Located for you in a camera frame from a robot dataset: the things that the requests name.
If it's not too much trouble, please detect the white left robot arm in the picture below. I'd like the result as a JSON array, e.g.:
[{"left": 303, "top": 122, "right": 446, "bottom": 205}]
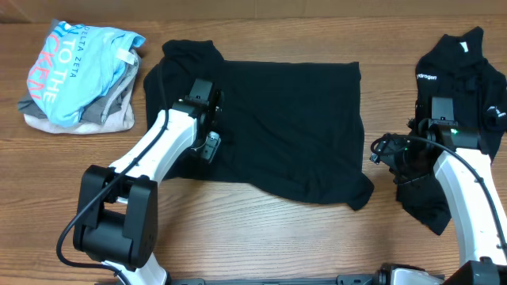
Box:
[{"left": 73, "top": 98, "right": 222, "bottom": 284}]

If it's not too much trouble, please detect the plain black t-shirt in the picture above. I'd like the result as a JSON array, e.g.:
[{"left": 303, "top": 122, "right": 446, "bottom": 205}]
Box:
[{"left": 143, "top": 40, "right": 374, "bottom": 210}]

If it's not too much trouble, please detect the light blue printed t-shirt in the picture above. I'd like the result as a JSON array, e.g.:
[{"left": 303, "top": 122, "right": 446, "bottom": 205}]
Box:
[{"left": 26, "top": 21, "right": 147, "bottom": 128}]

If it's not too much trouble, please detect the black hydrogen logo shirt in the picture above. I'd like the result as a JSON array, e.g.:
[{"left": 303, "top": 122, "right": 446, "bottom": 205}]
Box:
[{"left": 396, "top": 27, "right": 506, "bottom": 235}]

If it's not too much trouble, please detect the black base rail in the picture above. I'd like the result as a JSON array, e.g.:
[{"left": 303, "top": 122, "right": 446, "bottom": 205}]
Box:
[{"left": 158, "top": 272, "right": 448, "bottom": 285}]

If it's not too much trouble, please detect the white folded garment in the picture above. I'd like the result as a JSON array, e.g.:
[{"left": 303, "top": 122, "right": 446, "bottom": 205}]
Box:
[{"left": 17, "top": 70, "right": 137, "bottom": 135}]

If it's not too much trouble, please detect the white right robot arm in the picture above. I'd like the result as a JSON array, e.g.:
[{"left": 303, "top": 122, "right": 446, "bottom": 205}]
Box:
[{"left": 371, "top": 119, "right": 506, "bottom": 284}]

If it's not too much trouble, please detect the grey folded garment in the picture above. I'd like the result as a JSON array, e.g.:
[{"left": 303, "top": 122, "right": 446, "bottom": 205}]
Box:
[{"left": 17, "top": 18, "right": 143, "bottom": 126}]

